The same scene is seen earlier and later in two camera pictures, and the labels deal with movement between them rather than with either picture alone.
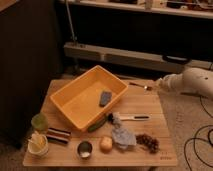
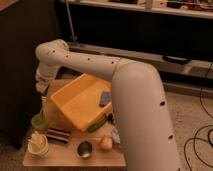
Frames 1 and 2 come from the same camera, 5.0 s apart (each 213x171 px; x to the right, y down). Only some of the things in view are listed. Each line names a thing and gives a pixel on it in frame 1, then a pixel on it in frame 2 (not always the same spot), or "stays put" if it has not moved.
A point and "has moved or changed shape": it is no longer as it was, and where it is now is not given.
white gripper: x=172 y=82 to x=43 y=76
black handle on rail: x=176 y=59 stays put
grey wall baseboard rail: x=169 y=63 stays put
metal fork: x=145 y=87 has moved or changed shape
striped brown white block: x=57 y=135 stays put
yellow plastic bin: x=89 y=95 stays put
